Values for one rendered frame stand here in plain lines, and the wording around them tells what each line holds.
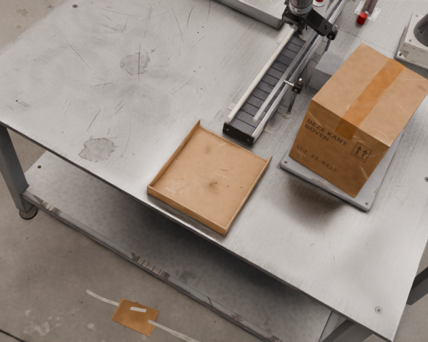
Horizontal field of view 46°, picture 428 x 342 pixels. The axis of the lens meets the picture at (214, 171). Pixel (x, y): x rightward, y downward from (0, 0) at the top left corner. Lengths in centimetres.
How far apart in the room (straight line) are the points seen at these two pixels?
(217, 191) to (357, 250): 44
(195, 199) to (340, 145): 44
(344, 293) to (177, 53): 99
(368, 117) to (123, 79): 82
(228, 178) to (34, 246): 112
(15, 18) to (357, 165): 237
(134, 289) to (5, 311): 52
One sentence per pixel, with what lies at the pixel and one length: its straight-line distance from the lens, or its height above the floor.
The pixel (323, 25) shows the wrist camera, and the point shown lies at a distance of 174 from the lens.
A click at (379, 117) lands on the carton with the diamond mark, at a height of 112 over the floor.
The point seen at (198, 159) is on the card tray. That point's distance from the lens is 156.
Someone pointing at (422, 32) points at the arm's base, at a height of 93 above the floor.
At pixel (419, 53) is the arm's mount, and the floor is 88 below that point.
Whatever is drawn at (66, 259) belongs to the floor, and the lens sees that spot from 233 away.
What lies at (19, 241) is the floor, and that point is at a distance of 241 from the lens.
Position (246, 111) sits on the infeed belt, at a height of 88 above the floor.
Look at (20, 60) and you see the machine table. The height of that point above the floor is 83.
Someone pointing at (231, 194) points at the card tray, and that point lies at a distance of 151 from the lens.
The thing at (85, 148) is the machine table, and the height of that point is 83.
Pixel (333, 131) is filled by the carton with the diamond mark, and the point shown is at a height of 106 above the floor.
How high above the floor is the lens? 212
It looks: 57 degrees down
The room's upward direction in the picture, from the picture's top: 12 degrees clockwise
